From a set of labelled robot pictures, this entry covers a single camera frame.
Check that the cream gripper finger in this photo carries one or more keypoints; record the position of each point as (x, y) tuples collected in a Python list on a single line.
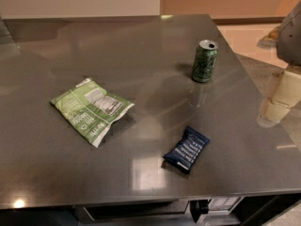
[(286, 95)]

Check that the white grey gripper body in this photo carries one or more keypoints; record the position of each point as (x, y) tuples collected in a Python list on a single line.
[(290, 41)]

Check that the green soda can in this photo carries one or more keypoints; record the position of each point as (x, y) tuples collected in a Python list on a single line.
[(205, 58)]

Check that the blue snack bag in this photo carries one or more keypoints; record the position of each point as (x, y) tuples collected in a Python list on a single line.
[(186, 151)]

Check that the green jalapeno chip bag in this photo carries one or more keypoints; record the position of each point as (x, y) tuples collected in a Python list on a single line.
[(91, 110)]

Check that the yellow object on floor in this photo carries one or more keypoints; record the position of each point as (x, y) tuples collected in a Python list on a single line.
[(272, 35)]

